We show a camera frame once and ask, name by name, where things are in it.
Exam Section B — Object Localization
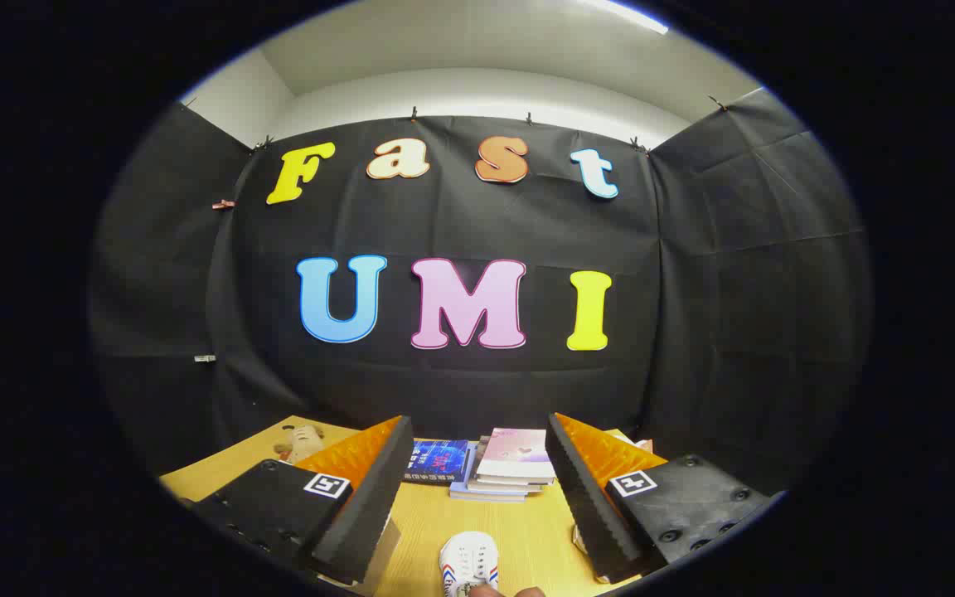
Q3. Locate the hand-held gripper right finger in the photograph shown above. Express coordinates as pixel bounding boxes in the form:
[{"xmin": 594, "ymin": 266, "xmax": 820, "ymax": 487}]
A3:
[{"xmin": 545, "ymin": 412, "xmax": 778, "ymax": 585}]

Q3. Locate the white paperback book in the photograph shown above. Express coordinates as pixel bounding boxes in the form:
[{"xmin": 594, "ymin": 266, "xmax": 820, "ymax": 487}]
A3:
[{"xmin": 468, "ymin": 471, "xmax": 546, "ymax": 496}]

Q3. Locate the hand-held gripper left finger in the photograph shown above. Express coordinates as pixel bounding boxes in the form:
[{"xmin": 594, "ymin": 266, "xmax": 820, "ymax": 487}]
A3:
[{"xmin": 192, "ymin": 415, "xmax": 414, "ymax": 586}]

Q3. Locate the black backdrop cloth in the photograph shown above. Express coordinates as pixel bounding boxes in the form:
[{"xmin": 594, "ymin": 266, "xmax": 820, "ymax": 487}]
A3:
[{"xmin": 88, "ymin": 87, "xmax": 872, "ymax": 498}]

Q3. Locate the brown plush toy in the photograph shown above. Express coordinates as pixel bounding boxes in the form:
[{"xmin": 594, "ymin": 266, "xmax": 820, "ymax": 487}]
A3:
[{"xmin": 273, "ymin": 423, "xmax": 325, "ymax": 464}]

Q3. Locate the light blue book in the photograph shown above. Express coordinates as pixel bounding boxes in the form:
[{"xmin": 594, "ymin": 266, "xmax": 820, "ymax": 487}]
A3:
[{"xmin": 448, "ymin": 444, "xmax": 528, "ymax": 504}]

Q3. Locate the dark blue book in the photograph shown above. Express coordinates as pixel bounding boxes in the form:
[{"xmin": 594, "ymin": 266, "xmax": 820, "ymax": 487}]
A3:
[{"xmin": 405, "ymin": 439, "xmax": 470, "ymax": 486}]

